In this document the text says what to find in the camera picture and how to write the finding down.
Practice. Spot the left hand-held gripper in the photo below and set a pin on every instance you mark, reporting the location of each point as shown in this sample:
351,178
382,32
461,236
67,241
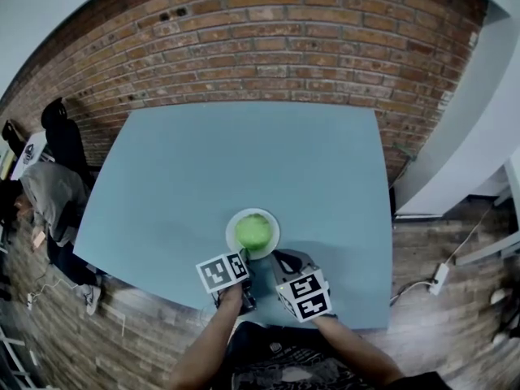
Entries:
221,272

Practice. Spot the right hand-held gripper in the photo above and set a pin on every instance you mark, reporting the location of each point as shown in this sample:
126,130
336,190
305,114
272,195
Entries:
304,295

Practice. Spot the white round plate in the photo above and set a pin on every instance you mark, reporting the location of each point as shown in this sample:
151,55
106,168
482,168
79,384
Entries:
231,234

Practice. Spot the green cabbage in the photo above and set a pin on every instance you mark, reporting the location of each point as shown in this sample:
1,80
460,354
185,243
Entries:
254,232

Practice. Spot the person's left forearm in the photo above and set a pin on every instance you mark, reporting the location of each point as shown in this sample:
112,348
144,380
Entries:
203,347

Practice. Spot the person's right forearm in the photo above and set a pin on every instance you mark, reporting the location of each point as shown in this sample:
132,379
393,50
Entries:
357,352

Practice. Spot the light blue table top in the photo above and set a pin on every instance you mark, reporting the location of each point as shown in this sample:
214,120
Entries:
203,169

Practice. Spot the person's black patterned shirt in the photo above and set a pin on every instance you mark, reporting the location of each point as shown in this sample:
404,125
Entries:
292,364

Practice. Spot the black box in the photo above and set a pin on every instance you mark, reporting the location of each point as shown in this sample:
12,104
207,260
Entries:
392,201

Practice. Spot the white power strip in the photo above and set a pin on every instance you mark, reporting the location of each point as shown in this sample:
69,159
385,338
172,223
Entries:
439,278

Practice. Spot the black office chair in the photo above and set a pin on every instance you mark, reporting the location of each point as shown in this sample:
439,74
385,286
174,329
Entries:
65,140

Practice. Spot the white desk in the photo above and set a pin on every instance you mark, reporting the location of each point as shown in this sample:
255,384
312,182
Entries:
503,226

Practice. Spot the white printed box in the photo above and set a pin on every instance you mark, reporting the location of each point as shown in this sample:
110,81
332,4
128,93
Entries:
29,152

